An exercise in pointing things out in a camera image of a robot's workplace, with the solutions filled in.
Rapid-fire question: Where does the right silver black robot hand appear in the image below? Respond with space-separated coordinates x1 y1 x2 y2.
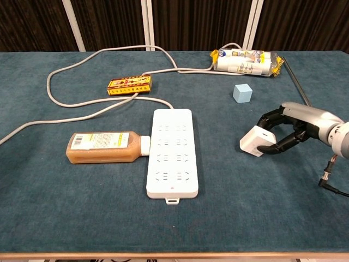
257 102 344 156

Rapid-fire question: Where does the white charger adapter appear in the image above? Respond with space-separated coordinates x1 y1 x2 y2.
239 124 278 158

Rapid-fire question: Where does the white power strip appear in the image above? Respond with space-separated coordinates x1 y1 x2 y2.
146 109 199 205

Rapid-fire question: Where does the thin metal rod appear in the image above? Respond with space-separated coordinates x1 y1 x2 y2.
282 56 312 107

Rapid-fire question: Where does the light blue cube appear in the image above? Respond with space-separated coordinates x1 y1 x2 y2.
232 84 252 104

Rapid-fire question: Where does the pack of white bag rolls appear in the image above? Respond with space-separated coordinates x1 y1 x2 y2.
210 48 285 79

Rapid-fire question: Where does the teal velvet table cloth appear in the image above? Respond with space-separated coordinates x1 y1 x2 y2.
0 50 349 254

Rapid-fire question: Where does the yellow red cardboard box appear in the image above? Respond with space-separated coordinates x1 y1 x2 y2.
106 74 153 97

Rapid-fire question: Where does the brown juice bottle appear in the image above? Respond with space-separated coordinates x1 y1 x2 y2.
65 131 151 164

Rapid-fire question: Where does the dark brown pleated curtain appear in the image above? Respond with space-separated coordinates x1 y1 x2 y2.
0 0 349 54

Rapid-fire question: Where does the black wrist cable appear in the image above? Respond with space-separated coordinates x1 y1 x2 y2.
318 154 349 197

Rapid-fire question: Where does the white partition frame post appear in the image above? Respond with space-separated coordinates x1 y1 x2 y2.
242 0 264 50
61 0 87 52
140 0 155 52

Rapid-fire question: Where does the grey power strip cable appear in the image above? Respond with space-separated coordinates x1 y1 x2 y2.
0 43 243 146

